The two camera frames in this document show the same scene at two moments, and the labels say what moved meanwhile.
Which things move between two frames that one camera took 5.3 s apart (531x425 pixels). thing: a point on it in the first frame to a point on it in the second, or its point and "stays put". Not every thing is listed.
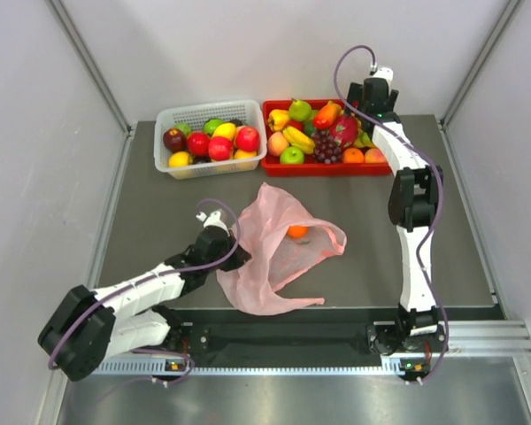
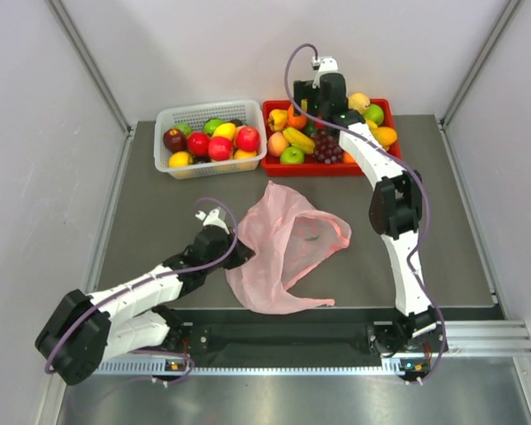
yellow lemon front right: [241, 154] stays put
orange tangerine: [297, 232] to [296, 121]
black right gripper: [355, 95] to [303, 90]
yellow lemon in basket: [227, 130] stays put
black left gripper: [239, 258] stays put
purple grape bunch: [326, 150] stays put
